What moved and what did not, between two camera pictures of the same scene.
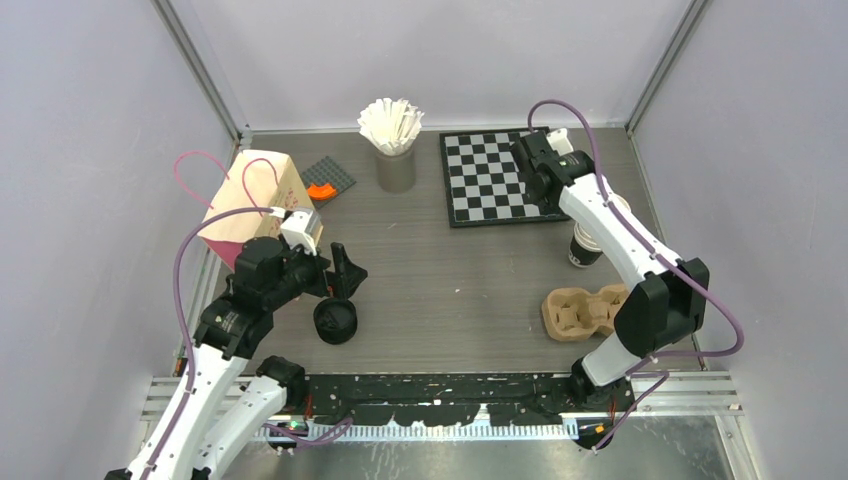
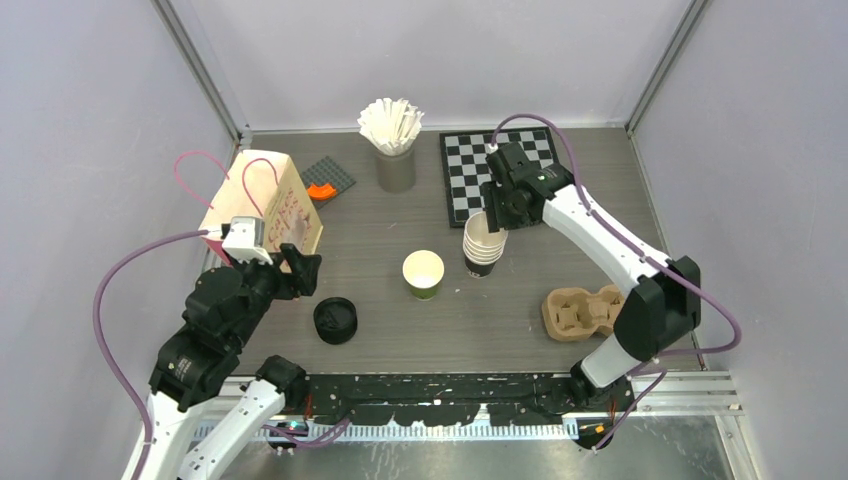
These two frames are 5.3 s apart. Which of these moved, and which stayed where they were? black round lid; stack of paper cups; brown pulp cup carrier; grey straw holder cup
Moved: stack of paper cups
Stayed: black round lid; brown pulp cup carrier; grey straw holder cup
